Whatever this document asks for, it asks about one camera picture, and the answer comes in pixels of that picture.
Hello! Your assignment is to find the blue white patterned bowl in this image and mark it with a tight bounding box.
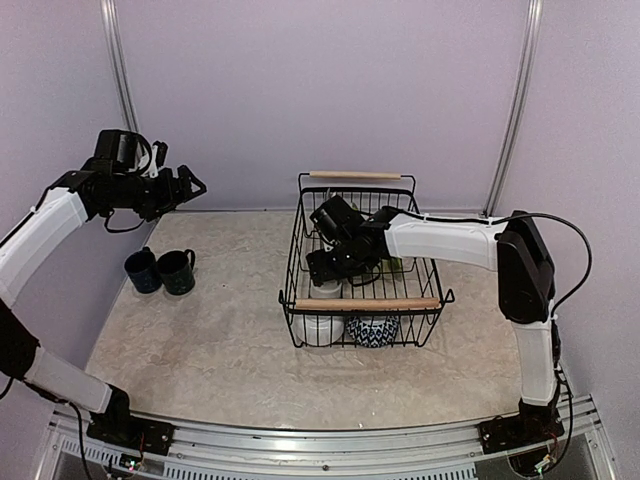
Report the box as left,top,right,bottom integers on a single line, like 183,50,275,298
346,315,400,348

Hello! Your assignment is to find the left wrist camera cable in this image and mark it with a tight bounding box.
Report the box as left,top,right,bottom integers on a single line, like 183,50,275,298
102,207,149,234

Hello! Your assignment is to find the black wire dish rack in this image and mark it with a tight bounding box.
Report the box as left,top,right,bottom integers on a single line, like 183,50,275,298
278,173,455,348

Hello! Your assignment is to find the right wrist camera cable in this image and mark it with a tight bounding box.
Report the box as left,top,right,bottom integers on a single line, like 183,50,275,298
399,209,594,321

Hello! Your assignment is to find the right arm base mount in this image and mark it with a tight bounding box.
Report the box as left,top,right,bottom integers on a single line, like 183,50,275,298
477,407,565,454

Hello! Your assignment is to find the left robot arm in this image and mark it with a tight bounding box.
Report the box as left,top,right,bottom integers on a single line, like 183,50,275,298
1,129,207,445

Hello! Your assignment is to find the left aluminium corner post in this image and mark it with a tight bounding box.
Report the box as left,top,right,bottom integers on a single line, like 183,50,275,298
100,0,139,132

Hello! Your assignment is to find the aluminium corner post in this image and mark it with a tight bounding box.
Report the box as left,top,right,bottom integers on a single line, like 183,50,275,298
100,0,139,132
482,0,544,216

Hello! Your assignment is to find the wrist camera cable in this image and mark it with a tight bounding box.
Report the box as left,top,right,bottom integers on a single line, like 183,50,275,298
399,209,594,321
102,207,149,234

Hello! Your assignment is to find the navy blue mug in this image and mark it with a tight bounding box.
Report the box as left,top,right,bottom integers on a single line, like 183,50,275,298
124,246,163,294

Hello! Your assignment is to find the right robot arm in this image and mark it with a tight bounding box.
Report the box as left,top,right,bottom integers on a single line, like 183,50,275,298
306,196,564,444

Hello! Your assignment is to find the right aluminium corner post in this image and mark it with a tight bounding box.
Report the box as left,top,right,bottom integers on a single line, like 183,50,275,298
482,0,544,216

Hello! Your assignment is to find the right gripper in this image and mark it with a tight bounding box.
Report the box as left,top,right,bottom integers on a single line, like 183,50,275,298
308,240,371,285

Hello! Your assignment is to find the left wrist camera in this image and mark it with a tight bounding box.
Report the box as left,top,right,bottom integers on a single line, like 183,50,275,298
139,141,168,178

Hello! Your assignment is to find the green plate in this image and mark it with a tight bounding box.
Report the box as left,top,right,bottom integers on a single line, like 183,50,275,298
351,205,409,274

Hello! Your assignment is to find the white cup with wood band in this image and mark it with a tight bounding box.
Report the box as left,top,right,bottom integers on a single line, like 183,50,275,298
309,280,342,299

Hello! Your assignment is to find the dark green mug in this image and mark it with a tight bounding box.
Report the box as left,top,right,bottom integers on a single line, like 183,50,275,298
157,249,196,296

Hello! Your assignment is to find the rear wooden rack handle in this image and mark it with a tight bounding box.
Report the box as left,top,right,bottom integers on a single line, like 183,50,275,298
309,170,402,181

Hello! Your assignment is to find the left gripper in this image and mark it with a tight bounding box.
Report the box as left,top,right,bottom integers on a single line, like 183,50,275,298
106,163,205,221

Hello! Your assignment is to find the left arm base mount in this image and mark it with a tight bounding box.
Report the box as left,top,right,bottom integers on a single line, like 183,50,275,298
87,416,175,456

